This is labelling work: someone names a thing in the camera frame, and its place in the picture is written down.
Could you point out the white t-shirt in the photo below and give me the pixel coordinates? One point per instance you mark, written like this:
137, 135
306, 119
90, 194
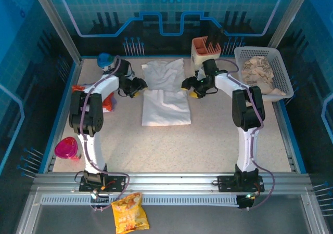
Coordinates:
166, 106

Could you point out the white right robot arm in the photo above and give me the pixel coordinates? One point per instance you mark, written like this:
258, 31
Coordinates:
247, 150

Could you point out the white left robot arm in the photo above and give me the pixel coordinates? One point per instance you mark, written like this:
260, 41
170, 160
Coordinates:
91, 150

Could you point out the cream knife block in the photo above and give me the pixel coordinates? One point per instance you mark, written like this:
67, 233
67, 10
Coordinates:
199, 59

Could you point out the orange snack bag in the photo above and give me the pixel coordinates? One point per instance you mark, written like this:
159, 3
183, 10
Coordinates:
108, 104

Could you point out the blue-lidded white cup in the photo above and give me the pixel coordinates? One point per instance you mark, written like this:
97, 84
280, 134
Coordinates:
104, 59

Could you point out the beige patterned t-shirt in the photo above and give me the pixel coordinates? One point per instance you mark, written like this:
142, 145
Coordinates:
257, 72

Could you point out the white plastic mesh basket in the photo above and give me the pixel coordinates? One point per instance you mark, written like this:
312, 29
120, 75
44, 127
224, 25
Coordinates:
282, 62

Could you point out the pink plastic bowl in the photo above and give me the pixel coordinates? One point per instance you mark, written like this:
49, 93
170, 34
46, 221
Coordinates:
66, 148

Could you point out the yellow snack bag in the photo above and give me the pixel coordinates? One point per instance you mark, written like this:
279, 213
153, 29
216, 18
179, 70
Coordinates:
128, 215

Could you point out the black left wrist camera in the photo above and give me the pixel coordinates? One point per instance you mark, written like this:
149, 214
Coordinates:
123, 67

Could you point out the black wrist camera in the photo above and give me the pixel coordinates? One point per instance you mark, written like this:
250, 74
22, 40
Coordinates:
209, 66
123, 67

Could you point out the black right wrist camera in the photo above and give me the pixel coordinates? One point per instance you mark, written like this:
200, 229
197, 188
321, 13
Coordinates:
209, 66

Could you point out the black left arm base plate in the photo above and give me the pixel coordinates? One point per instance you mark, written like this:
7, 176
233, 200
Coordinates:
117, 182

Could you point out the aluminium mounting rail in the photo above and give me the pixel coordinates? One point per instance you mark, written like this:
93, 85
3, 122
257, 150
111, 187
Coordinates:
169, 182

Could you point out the aluminium frame post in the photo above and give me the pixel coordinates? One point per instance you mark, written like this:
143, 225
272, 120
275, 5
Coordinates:
59, 26
289, 18

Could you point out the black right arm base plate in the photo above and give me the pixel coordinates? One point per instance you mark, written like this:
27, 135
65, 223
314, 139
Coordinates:
226, 183

